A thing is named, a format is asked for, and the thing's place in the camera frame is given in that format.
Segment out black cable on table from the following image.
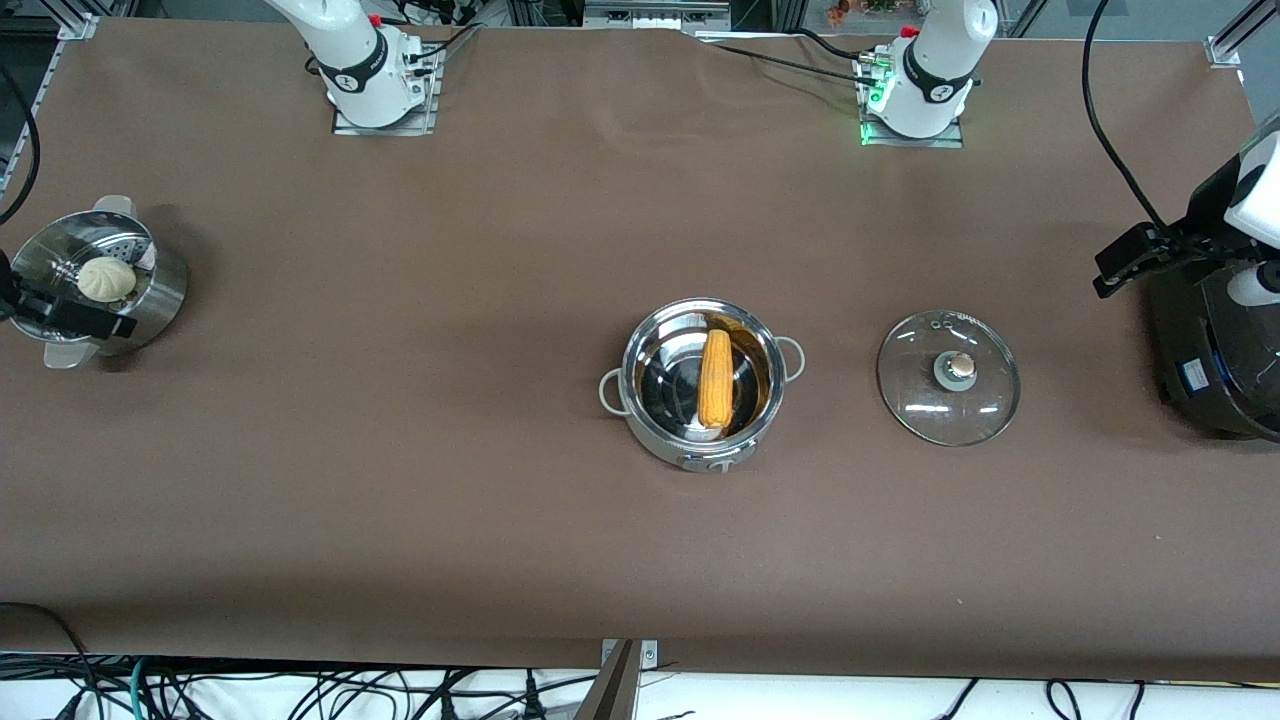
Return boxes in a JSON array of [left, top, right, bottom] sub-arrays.
[[695, 28, 871, 86]]

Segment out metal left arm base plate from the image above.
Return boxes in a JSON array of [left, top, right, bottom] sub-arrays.
[[858, 60, 966, 149]]

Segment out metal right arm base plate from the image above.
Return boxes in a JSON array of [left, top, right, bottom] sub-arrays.
[[333, 45, 441, 136]]

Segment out white steamed bun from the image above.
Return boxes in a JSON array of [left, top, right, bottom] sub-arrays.
[[78, 257, 138, 303]]

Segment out dark slanted post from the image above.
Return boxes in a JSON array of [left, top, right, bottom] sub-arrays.
[[575, 640, 641, 720]]

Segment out black base connector cable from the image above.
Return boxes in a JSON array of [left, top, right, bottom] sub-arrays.
[[400, 20, 486, 69]]

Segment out glass pot lid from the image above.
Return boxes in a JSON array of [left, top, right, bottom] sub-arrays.
[[877, 309, 1022, 447]]

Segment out aluminium frame corner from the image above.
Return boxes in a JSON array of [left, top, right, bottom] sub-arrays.
[[1205, 0, 1280, 69]]

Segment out brown table cover sheet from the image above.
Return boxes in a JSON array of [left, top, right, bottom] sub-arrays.
[[0, 18, 1280, 683]]

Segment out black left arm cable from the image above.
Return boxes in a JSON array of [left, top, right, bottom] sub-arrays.
[[1083, 0, 1201, 261]]

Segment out black rice cooker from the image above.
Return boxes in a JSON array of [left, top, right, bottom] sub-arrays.
[[1148, 197, 1280, 443]]

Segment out aluminium frame rail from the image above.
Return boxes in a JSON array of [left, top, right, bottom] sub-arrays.
[[0, 10, 101, 191]]

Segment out steel pot with cream handles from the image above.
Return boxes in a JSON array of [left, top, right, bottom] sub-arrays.
[[598, 297, 806, 474]]

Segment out grey metal frame piece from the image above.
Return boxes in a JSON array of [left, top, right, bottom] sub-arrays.
[[583, 0, 731, 31]]

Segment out yellow corn cob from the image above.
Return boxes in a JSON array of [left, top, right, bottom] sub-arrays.
[[697, 330, 734, 429]]

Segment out black curved floor cable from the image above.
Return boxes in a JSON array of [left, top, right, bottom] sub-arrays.
[[0, 600, 98, 720]]

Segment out steel steamer pot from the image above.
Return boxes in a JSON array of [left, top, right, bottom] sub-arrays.
[[5, 195, 189, 371]]

